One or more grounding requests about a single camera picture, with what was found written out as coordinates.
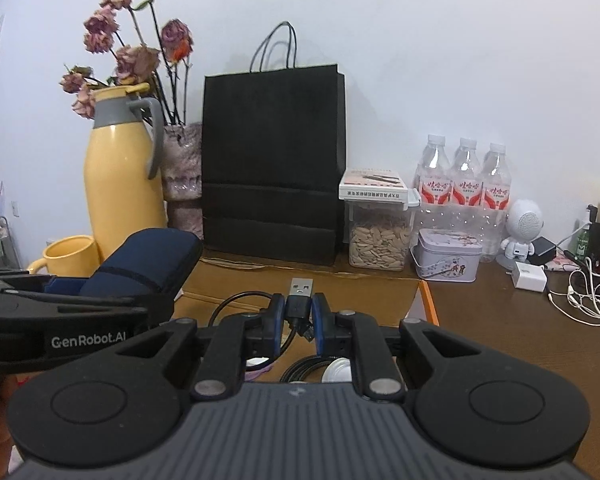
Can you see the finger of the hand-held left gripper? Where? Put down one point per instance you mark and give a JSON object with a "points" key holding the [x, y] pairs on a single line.
{"points": [[130, 301], [65, 286]]}

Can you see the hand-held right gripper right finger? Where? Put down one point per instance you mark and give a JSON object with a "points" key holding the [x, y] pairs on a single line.
{"points": [[316, 320]]}

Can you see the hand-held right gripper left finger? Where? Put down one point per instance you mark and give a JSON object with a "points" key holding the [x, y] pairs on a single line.
{"points": [[280, 320]]}

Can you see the navy zip pouch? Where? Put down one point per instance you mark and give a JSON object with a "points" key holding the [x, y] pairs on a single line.
{"points": [[145, 260]]}

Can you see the orange cardboard box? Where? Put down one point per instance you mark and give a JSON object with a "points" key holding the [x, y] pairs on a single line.
{"points": [[370, 305]]}

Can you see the yellow mug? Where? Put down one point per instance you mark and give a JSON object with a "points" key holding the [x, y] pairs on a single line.
{"points": [[67, 257]]}

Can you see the white round device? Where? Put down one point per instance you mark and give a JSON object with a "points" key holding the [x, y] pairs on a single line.
{"points": [[337, 372]]}

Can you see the clear seed container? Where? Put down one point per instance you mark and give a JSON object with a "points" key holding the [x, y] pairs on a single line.
{"points": [[380, 235]]}

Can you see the yellow thermos jug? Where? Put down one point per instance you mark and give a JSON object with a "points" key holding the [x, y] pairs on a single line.
{"points": [[122, 175]]}

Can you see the pink textured vase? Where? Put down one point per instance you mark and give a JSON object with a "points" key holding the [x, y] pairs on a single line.
{"points": [[182, 180]]}

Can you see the printed tin box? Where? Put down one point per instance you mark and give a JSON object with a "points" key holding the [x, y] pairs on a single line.
{"points": [[447, 257]]}

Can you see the white flat box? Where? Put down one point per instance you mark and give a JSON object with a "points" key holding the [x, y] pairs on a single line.
{"points": [[372, 185]]}

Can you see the black paper bag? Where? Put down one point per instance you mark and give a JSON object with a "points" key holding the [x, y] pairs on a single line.
{"points": [[272, 160]]}

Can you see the white charger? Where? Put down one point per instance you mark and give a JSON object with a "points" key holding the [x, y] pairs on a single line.
{"points": [[529, 276]]}

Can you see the white robot speaker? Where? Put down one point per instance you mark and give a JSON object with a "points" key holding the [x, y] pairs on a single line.
{"points": [[525, 225]]}

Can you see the dried pink rose bouquet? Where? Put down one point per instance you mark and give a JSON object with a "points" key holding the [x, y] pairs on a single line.
{"points": [[130, 60]]}

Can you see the black power adapter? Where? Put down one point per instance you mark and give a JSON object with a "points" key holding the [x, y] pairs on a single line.
{"points": [[544, 250]]}

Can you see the green bottle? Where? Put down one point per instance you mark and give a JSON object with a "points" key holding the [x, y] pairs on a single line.
{"points": [[583, 240]]}

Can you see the wall socket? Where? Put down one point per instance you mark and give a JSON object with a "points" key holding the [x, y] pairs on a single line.
{"points": [[15, 208]]}

